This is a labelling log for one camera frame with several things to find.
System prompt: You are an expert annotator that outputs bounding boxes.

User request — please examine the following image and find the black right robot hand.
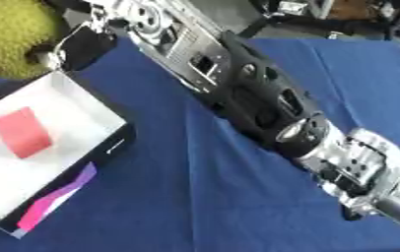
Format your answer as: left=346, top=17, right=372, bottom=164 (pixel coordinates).
left=24, top=20, right=121, bottom=73

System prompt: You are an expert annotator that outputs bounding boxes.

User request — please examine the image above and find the yellow-green fluffy soft toy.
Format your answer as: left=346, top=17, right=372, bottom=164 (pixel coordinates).
left=0, top=0, right=69, bottom=81

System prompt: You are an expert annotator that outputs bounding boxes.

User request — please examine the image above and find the black box with white inside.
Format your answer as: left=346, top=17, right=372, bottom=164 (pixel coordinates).
left=0, top=69, right=138, bottom=240

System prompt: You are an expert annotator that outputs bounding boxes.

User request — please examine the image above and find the red block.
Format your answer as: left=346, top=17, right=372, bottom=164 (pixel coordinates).
left=0, top=105, right=55, bottom=160

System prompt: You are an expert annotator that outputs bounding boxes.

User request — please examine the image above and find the black tripod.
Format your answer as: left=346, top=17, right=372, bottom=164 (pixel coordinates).
left=235, top=0, right=303, bottom=39

